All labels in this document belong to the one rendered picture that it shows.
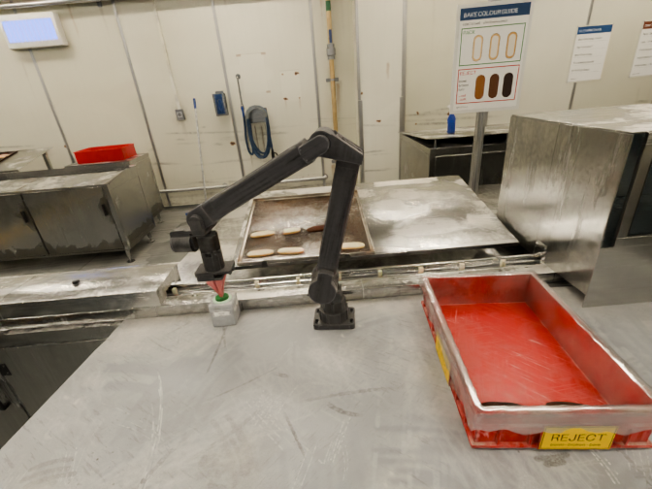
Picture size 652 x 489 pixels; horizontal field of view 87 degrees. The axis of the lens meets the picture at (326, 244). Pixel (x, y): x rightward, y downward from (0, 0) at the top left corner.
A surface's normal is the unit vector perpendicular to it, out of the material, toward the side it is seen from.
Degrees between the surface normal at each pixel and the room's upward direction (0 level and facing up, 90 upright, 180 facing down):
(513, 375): 0
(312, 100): 90
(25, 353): 90
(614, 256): 90
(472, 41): 90
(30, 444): 0
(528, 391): 0
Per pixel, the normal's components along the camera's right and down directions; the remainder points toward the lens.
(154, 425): -0.07, -0.90
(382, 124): 0.04, 0.42
